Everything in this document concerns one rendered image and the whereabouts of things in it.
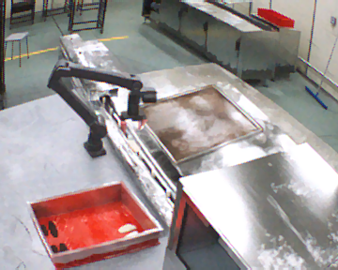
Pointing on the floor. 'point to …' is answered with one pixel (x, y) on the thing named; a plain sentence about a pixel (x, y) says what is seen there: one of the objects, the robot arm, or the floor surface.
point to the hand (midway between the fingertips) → (131, 129)
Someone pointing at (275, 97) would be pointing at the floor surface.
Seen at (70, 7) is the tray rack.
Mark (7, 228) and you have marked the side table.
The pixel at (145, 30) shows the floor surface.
